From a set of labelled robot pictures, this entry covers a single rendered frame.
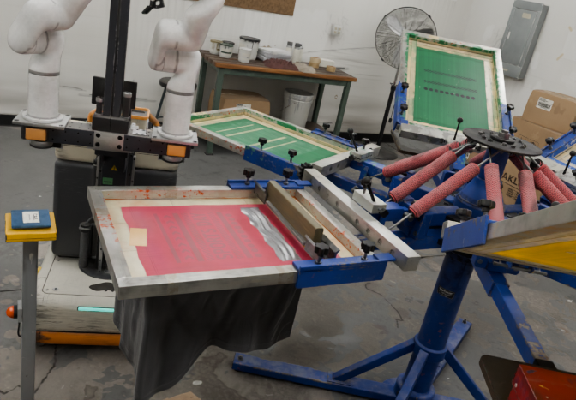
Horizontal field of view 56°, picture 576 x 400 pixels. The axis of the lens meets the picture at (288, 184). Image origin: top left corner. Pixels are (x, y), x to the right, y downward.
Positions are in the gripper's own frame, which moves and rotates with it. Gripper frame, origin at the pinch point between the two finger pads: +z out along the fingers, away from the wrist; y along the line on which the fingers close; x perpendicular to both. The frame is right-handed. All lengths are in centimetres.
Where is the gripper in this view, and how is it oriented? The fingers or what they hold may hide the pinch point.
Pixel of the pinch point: (137, 2)
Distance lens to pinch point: 225.9
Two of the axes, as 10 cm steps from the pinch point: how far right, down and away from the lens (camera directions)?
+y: -6.3, -7.8, -0.2
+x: -2.7, 2.4, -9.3
